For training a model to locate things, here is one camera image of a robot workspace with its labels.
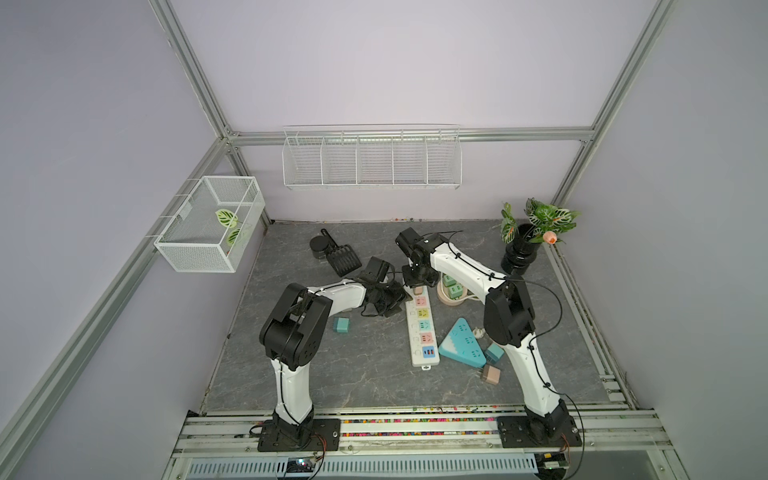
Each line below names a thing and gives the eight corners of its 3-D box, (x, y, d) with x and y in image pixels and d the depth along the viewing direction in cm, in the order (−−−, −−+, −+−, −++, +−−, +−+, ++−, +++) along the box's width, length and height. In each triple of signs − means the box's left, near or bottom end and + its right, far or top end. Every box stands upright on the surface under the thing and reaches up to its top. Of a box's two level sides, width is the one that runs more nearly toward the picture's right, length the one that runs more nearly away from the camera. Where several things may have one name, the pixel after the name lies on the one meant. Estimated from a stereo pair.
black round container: (310, 260, 112) (307, 251, 108) (314, 244, 117) (311, 235, 113) (327, 260, 112) (324, 251, 108) (330, 244, 117) (328, 235, 113)
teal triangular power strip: (441, 367, 86) (443, 363, 83) (437, 323, 94) (438, 318, 92) (483, 367, 86) (486, 363, 83) (475, 323, 94) (477, 318, 91)
